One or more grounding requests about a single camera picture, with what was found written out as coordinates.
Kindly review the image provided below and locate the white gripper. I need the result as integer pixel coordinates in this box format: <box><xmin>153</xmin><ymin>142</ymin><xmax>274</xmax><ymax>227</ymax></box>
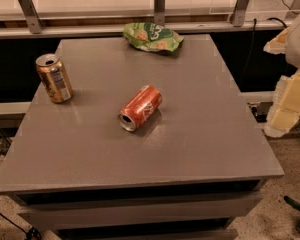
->
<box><xmin>263</xmin><ymin>14</ymin><xmax>300</xmax><ymax>138</ymax></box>

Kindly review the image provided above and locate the black cable at back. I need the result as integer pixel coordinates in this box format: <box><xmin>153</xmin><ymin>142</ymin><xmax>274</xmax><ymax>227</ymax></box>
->
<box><xmin>243</xmin><ymin>0</ymin><xmax>293</xmax><ymax>82</ymax></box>

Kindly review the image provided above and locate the red coke can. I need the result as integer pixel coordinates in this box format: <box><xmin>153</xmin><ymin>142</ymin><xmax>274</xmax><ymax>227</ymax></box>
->
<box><xmin>118</xmin><ymin>85</ymin><xmax>162</xmax><ymax>132</ymax></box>

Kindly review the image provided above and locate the black cable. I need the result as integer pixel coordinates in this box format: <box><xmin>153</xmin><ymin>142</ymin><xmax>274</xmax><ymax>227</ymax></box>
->
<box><xmin>243</xmin><ymin>0</ymin><xmax>293</xmax><ymax>82</ymax></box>
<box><xmin>0</xmin><ymin>205</ymin><xmax>43</xmax><ymax>240</ymax></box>

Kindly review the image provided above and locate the left metal bracket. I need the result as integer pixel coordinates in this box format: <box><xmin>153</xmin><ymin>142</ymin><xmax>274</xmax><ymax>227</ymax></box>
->
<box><xmin>18</xmin><ymin>0</ymin><xmax>43</xmax><ymax>34</ymax></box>

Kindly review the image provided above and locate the grey drawer cabinet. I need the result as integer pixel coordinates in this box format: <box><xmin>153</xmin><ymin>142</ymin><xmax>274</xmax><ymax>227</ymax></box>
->
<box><xmin>0</xmin><ymin>35</ymin><xmax>283</xmax><ymax>240</ymax></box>

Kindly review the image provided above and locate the gold soda can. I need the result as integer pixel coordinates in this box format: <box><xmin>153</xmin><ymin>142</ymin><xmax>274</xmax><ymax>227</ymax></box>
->
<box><xmin>36</xmin><ymin>53</ymin><xmax>73</xmax><ymax>103</ymax></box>

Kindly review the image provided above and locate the green chip bag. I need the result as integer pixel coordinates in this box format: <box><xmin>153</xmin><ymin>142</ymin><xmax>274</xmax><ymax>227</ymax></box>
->
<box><xmin>123</xmin><ymin>22</ymin><xmax>184</xmax><ymax>52</ymax></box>

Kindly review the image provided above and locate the black cable bottom left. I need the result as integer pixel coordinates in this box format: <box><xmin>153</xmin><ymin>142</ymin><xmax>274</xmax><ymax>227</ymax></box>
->
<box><xmin>0</xmin><ymin>205</ymin><xmax>43</xmax><ymax>240</ymax></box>

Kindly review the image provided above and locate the middle metal bracket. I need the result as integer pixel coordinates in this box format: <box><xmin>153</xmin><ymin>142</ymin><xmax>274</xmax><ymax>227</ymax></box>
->
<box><xmin>154</xmin><ymin>0</ymin><xmax>165</xmax><ymax>26</ymax></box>

